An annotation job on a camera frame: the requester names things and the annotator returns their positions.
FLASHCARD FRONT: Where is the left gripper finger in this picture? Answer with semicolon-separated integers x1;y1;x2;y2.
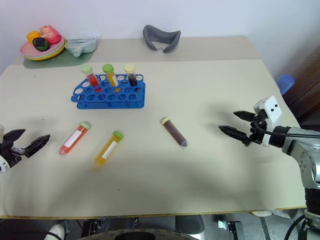
24;134;51;159
3;128;27;144

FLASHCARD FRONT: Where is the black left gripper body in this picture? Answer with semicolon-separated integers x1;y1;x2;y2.
0;139;29;168

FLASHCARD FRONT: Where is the black and green toy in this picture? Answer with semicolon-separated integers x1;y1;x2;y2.
31;37;50;52

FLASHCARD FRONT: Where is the white shoe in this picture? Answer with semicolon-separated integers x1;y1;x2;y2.
40;223;66;240

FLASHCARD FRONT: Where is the orange liquid tube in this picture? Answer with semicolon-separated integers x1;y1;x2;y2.
101;63;120;87
94;130;125;169

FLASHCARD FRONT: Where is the pink toy fruit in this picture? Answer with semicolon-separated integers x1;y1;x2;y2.
39;24;62;45

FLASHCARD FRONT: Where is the black right lower arm cable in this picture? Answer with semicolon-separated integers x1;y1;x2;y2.
283;214;307;240

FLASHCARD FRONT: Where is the orange toy fruit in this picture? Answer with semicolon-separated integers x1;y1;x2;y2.
26;30;42;45

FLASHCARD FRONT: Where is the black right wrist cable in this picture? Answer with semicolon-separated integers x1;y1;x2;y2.
251;119;320;139

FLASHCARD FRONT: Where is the dark liquid tube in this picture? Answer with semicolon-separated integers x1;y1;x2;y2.
124;63;139;87
160;117;189;149

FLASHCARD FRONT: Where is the yellow plastic plate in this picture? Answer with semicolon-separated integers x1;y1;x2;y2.
24;39;68;62

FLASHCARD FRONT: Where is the green table mat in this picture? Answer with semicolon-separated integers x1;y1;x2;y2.
23;46;97;70

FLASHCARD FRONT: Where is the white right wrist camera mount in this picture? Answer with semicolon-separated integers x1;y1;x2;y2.
253;95;283;147

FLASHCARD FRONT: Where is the grey foam face pad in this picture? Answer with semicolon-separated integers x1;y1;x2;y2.
142;24;182;55

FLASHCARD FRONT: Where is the pale green plastic plate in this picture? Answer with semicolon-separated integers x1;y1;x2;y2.
23;38;67;59

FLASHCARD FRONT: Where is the dark rounded foot shape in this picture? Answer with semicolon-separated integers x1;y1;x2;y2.
174;214;206;236

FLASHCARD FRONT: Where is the blue plastic test tube rack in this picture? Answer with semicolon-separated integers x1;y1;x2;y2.
70;74;146;110

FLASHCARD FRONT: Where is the blue ribbed plastic object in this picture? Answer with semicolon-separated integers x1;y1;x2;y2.
275;74;296;96

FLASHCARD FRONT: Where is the pink plastic plate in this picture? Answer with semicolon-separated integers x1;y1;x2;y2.
19;37;65;55

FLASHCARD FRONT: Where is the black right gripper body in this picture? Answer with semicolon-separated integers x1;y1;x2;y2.
243;111;267;148

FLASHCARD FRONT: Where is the large dark rounded shape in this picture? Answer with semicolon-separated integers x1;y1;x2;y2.
84;226;186;240

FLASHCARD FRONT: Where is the metal table bracket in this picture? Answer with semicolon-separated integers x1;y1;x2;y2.
81;217;106;238
217;219;242;240

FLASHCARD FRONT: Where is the pale green plastic bag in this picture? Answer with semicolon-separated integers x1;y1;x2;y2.
65;36;99;57

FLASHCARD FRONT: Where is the brown wooden cabinet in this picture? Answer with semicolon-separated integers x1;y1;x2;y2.
281;48;320;126

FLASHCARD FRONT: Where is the red liquid tube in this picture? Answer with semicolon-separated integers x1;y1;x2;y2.
58;121;92;156
80;63;100;88

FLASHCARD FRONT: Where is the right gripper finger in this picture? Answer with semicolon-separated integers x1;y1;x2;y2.
218;125;251;145
232;110;257;123

